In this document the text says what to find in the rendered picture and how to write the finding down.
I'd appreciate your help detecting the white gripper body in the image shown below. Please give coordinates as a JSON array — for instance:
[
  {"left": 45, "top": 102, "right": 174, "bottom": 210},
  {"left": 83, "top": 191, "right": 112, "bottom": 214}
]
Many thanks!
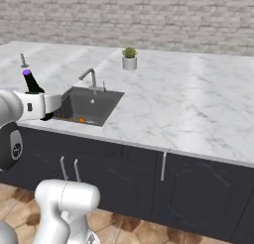
[{"left": 44, "top": 93, "right": 64, "bottom": 120}]

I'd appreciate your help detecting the dark cabinet door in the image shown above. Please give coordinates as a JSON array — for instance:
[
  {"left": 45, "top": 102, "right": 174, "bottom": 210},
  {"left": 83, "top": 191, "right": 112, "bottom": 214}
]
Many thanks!
[
  {"left": 67, "top": 135, "right": 159, "bottom": 222},
  {"left": 230, "top": 191, "right": 254, "bottom": 244},
  {"left": 0, "top": 126, "right": 72, "bottom": 193},
  {"left": 150, "top": 151, "right": 254, "bottom": 243}
]

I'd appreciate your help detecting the small grey candle holder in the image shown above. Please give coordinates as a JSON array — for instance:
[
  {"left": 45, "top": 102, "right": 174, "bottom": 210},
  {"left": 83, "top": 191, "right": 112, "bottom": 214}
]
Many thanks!
[{"left": 19, "top": 53, "right": 30, "bottom": 69}]

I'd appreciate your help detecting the dark bottle with purple cap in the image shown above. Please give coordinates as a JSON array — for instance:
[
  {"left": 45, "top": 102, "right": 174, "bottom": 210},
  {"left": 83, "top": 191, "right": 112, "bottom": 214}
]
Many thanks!
[{"left": 22, "top": 68, "right": 55, "bottom": 122}]

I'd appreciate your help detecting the dark grey sink basin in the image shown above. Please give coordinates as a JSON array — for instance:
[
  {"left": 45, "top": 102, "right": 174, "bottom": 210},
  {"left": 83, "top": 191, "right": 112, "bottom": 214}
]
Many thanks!
[{"left": 52, "top": 85, "right": 126, "bottom": 128}]

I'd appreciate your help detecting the grey metal tap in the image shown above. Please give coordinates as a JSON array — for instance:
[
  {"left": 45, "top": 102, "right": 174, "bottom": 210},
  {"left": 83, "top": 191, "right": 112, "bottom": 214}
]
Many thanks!
[{"left": 77, "top": 67, "right": 107, "bottom": 93}]

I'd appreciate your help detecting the green plant in white pot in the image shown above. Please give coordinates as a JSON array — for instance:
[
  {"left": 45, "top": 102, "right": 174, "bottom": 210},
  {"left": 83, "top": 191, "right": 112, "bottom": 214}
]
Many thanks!
[{"left": 121, "top": 46, "right": 139, "bottom": 70}]

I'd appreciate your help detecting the silver cabinet handle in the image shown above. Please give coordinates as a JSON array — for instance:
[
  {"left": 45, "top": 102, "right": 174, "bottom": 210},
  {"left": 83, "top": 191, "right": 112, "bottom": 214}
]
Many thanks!
[
  {"left": 160, "top": 151, "right": 168, "bottom": 183},
  {"left": 59, "top": 156, "right": 69, "bottom": 183},
  {"left": 72, "top": 158, "right": 82, "bottom": 183}
]

